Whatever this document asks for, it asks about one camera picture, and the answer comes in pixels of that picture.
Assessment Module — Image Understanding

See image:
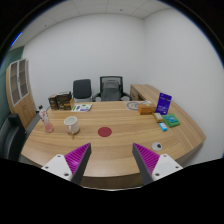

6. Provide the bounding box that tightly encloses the round desk cable grommet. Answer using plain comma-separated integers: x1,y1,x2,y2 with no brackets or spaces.
152,142,162,151

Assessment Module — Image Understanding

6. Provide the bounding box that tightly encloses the dark grey office chair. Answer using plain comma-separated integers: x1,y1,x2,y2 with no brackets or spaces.
73,79,92,102

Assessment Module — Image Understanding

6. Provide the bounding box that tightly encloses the wooden glass-door cabinet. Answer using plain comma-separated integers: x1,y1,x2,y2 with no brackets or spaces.
6,59,36,127

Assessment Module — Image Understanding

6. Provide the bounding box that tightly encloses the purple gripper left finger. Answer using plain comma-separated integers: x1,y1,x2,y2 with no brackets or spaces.
42,143,91,185

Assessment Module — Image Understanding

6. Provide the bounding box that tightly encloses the wooden side cabinet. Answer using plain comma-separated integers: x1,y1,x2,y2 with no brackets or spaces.
130,84,160,104

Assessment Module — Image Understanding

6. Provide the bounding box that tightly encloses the green book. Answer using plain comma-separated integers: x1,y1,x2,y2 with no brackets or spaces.
163,114,180,127

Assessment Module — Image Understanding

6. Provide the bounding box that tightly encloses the white ceramic mug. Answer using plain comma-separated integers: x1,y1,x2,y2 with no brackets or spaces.
64,116,79,134

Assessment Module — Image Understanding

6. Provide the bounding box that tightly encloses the round red coaster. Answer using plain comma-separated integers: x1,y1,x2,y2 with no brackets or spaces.
98,127,112,137

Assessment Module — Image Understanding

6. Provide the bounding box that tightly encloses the white green leaflet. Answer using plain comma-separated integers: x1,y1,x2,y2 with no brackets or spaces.
71,104,92,112

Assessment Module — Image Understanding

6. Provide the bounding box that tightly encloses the wooden tissue box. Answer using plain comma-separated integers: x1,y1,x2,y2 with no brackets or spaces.
138,103,156,115

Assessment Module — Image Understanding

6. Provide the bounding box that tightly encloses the grey mesh office chair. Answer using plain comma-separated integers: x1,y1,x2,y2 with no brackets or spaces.
93,76,132,101

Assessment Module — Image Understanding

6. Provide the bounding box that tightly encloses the round white mat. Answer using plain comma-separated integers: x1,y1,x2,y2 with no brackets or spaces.
126,101,139,111

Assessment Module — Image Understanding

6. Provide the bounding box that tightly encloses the dark brown boxes stack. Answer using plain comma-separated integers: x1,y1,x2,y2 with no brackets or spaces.
48,91,74,110

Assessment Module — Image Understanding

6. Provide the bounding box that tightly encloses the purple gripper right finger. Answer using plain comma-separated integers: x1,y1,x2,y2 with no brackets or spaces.
132,143,182,185

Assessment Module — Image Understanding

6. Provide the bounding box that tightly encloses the small blue box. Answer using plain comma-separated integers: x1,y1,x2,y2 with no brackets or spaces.
159,123,168,132

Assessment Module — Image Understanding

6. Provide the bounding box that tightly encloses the black chair at left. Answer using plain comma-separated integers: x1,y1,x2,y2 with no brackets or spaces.
0,113,26,161

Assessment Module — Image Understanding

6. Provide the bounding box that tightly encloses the small yellow box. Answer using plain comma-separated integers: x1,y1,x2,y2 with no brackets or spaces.
153,113,164,123

